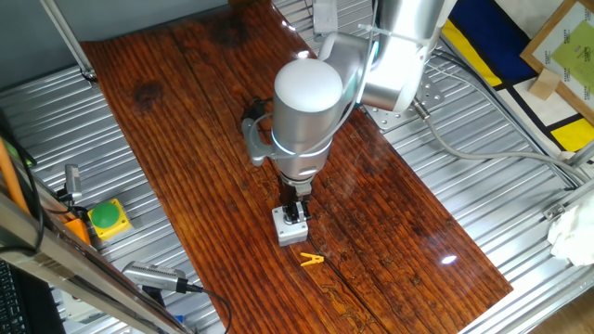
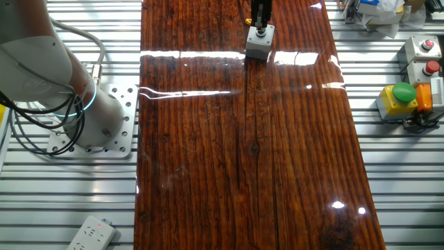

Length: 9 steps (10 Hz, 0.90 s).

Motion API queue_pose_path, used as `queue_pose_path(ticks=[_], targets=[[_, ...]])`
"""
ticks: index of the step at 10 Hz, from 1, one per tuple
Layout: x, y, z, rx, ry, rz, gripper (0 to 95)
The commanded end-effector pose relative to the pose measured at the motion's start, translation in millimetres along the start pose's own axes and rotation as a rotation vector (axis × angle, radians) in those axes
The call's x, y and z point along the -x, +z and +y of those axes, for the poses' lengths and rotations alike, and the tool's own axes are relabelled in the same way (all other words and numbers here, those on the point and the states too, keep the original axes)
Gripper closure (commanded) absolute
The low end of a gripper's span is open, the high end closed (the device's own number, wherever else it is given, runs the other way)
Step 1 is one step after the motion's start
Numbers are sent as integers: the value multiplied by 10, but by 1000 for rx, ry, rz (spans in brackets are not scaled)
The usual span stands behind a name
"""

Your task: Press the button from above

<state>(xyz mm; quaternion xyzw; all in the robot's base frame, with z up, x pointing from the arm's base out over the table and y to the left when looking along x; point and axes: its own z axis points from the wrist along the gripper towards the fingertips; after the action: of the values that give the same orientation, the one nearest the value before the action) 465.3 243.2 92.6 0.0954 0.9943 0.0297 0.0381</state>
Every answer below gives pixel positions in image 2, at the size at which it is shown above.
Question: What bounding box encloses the brown wooden board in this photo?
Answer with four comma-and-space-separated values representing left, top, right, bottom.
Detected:
133, 0, 386, 250

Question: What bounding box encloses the grey box green push button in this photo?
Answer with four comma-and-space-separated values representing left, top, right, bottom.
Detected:
244, 23, 275, 61

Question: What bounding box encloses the grey box small red button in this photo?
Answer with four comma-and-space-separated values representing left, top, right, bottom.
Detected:
397, 34, 443, 65

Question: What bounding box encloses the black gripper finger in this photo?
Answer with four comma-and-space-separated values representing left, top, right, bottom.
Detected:
251, 0, 262, 28
260, 0, 274, 31

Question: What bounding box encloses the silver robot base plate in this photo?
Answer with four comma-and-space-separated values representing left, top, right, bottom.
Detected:
46, 83, 139, 160

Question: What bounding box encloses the white crumpled plastic bag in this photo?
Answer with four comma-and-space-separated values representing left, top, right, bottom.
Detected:
360, 0, 427, 40

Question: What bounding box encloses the black cable bundle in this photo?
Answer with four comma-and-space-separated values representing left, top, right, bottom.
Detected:
0, 92, 86, 157

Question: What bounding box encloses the grey box large red button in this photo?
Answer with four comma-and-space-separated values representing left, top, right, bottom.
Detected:
405, 60, 441, 88

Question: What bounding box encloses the black camera stand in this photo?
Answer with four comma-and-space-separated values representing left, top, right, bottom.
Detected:
402, 110, 444, 135

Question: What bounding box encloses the orange plastic block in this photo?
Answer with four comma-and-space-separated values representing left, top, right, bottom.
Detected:
414, 83, 434, 113

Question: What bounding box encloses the brown cardboard box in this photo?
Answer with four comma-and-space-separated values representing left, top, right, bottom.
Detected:
404, 0, 428, 15

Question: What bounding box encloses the silver depth camera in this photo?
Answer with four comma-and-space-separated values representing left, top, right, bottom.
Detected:
429, 76, 444, 113

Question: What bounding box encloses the thick grey cable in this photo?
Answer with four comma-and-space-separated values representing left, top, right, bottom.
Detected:
50, 19, 107, 86

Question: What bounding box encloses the yellow box green mushroom button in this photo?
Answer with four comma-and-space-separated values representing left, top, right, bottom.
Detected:
375, 81, 420, 122

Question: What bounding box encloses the metal clamp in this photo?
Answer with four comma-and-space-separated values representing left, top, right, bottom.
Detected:
342, 0, 361, 24

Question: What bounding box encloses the white power strip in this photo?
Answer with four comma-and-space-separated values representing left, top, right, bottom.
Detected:
65, 215, 117, 250

